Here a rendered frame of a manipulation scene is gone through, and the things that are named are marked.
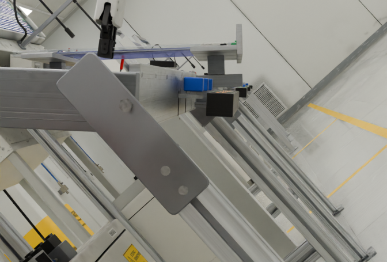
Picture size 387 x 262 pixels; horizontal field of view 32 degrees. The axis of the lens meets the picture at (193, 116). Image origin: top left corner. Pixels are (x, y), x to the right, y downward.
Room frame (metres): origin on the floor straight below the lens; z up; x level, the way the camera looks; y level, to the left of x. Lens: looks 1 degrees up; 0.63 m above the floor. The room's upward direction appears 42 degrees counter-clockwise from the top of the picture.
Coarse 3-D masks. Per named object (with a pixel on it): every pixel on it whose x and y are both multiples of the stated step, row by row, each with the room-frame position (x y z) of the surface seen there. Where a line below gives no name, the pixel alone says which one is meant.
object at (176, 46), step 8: (80, 48) 1.49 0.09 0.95; (88, 48) 1.49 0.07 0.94; (96, 48) 1.48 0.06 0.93; (120, 48) 1.48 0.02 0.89; (128, 48) 1.48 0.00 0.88; (136, 48) 1.48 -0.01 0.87; (144, 48) 1.48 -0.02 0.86; (152, 48) 1.48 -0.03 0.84; (160, 48) 1.48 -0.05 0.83; (168, 48) 1.48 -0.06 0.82; (176, 48) 1.48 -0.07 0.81; (184, 48) 1.47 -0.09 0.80
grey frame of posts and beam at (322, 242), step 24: (216, 120) 1.36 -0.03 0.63; (240, 144) 1.36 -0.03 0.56; (264, 168) 1.36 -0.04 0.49; (216, 192) 0.63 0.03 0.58; (264, 192) 1.37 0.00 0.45; (288, 192) 1.36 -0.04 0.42; (192, 216) 0.63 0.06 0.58; (216, 216) 0.63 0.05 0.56; (240, 216) 0.65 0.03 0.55; (288, 216) 1.37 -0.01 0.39; (312, 216) 1.39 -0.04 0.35; (0, 240) 1.41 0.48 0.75; (24, 240) 1.44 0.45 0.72; (216, 240) 0.63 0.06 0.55; (240, 240) 0.63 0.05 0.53; (264, 240) 0.66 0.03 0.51; (312, 240) 1.36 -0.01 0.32
